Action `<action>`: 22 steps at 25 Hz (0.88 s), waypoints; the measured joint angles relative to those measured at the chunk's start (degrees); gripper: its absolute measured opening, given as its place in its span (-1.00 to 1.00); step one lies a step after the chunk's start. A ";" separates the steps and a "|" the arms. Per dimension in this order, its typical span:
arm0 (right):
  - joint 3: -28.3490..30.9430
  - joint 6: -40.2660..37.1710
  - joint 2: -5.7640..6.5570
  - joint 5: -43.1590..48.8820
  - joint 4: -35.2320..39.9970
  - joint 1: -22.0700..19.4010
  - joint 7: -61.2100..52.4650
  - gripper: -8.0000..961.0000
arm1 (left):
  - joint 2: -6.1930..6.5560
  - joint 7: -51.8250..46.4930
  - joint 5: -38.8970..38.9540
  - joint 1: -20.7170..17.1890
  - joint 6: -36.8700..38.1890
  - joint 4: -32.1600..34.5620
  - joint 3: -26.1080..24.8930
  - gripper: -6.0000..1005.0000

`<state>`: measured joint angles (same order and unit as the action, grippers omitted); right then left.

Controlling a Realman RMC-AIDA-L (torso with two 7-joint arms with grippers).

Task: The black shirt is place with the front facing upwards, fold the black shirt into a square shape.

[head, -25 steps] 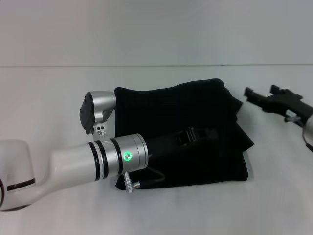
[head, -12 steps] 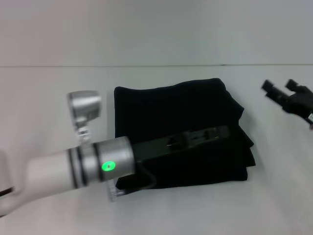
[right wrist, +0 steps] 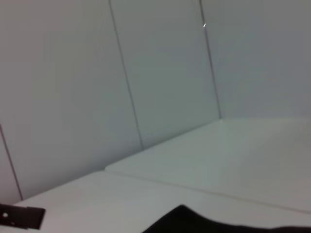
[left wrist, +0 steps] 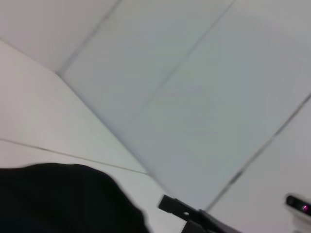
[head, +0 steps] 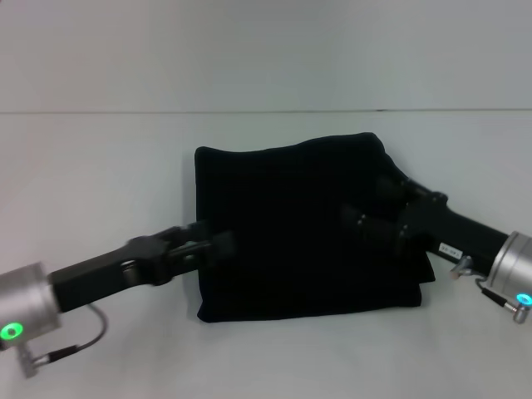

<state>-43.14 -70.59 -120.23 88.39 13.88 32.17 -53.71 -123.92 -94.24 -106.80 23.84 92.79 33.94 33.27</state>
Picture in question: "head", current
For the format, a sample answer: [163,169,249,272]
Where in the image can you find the left wrist silver cable connector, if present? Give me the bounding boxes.
[18,343,80,379]

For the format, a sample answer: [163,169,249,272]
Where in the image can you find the wrist silver cable connector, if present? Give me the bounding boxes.
[18,343,80,379]
[509,303,532,324]

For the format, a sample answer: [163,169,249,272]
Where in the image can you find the right wrist silver cable connector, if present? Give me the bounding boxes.
[509,303,532,324]

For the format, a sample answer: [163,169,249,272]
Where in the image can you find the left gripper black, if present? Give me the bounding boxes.
[48,221,239,313]

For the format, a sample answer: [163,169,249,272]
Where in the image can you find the black shirt with FREE print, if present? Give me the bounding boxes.
[194,131,436,323]

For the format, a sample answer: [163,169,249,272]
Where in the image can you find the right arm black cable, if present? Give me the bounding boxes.
[474,277,516,312]

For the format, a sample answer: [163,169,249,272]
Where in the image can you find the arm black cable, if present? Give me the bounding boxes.
[474,277,516,312]
[47,302,110,359]

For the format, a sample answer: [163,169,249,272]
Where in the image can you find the right arm silver cable plug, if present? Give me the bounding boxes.
[451,255,475,280]

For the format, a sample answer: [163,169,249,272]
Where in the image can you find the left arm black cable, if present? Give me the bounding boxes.
[47,302,110,359]

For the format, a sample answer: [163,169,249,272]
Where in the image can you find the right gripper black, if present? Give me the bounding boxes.
[338,174,511,275]

